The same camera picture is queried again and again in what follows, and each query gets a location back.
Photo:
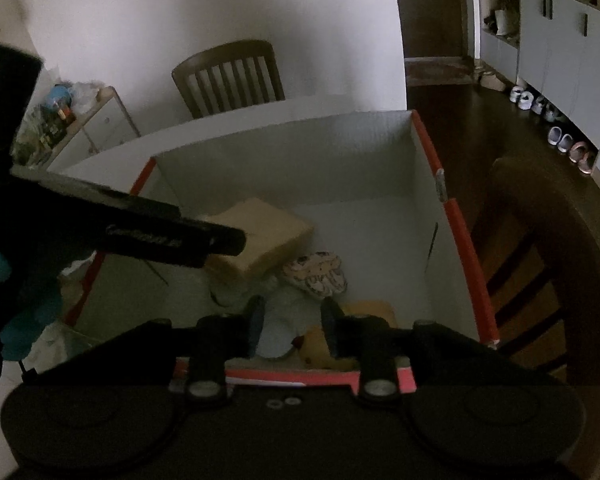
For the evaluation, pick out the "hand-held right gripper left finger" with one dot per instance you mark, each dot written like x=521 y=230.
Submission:
x=256 y=330

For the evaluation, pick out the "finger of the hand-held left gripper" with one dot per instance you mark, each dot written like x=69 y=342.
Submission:
x=170 y=235

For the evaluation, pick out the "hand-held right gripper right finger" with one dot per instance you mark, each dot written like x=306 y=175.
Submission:
x=330 y=332

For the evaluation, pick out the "yellow spotted plush toy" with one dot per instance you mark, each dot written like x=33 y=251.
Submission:
x=315 y=347

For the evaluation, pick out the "cream striped face doll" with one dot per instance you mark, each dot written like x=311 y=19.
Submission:
x=317 y=272

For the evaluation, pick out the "tan sponge block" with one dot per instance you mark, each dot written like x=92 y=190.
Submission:
x=260 y=235

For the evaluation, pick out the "red cardboard box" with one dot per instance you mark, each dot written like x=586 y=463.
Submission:
x=460 y=260

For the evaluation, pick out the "person's left hand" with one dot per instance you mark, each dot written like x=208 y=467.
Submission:
x=27 y=320

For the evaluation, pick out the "clear plastic bag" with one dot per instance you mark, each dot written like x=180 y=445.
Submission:
x=85 y=94

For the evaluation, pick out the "white side cabinet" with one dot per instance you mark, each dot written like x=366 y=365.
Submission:
x=100 y=130

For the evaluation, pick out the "dark wooden slatted chair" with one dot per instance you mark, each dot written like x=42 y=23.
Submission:
x=225 y=60

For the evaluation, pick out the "brown curved-back wooden chair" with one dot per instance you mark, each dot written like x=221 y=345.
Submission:
x=570 y=240

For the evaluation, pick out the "brown door mat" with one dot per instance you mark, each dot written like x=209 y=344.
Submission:
x=437 y=71

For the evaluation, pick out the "tan slippers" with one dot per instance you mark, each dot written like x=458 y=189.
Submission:
x=492 y=81

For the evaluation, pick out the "row of shoes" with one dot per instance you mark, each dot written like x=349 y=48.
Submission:
x=560 y=140

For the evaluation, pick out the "white jug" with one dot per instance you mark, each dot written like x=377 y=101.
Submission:
x=506 y=21

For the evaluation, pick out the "white wall cabinet unit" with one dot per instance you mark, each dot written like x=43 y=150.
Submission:
x=555 y=50

